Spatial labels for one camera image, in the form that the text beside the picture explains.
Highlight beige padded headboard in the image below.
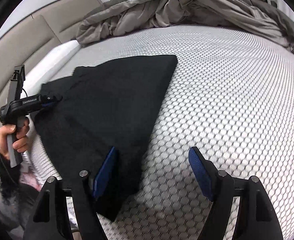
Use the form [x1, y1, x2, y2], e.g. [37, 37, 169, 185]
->
[0, 0, 105, 120]

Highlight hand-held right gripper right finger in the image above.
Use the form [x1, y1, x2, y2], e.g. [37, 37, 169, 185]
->
[188, 146, 284, 240]

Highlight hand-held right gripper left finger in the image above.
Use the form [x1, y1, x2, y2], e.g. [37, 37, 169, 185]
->
[22, 146, 118, 240]

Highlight dark fuzzy cloth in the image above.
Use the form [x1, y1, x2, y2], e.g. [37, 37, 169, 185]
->
[0, 145, 40, 230]

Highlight person's left hand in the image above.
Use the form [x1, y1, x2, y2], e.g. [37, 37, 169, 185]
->
[0, 119, 30, 157]

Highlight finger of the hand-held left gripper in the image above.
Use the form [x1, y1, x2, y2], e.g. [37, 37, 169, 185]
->
[40, 95, 63, 108]

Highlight white pillow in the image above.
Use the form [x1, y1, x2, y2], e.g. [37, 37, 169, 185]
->
[24, 40, 83, 98]

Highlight pink cloth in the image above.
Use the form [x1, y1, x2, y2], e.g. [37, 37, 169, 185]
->
[19, 165, 43, 192]

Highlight grey duvet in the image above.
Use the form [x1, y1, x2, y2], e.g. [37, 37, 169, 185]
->
[75, 0, 294, 55]

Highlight black pants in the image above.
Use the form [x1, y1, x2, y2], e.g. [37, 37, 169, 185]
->
[33, 54, 179, 222]

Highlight bed mattress with honeycomb cover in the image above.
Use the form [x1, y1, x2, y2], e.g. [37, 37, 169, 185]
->
[19, 25, 294, 240]

